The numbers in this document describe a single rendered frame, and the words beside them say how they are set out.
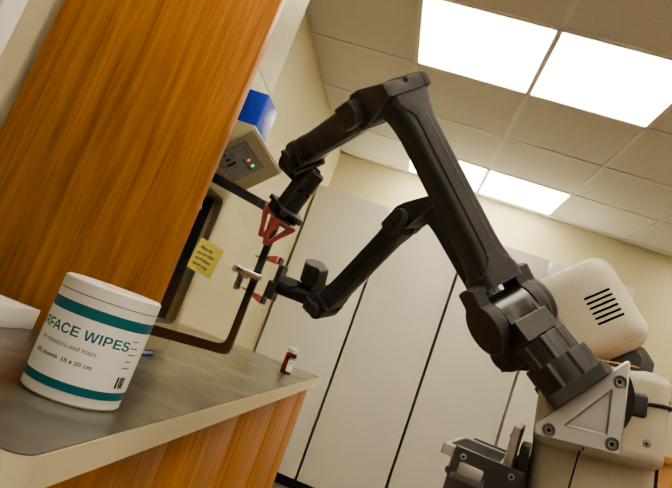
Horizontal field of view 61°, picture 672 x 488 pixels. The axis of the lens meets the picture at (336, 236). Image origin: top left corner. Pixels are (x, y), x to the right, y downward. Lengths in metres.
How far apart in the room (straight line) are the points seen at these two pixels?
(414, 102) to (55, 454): 0.62
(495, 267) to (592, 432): 0.24
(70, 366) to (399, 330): 3.65
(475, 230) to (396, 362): 3.52
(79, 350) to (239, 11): 0.86
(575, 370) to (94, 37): 1.19
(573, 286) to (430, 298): 3.41
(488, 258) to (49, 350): 0.58
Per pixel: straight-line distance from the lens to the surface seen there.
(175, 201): 1.24
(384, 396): 4.31
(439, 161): 0.83
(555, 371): 0.78
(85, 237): 1.30
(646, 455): 0.91
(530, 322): 0.80
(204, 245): 1.38
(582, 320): 0.94
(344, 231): 4.42
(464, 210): 0.82
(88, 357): 0.78
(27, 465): 0.62
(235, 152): 1.39
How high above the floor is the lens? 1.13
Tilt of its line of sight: 9 degrees up
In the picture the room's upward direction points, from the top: 20 degrees clockwise
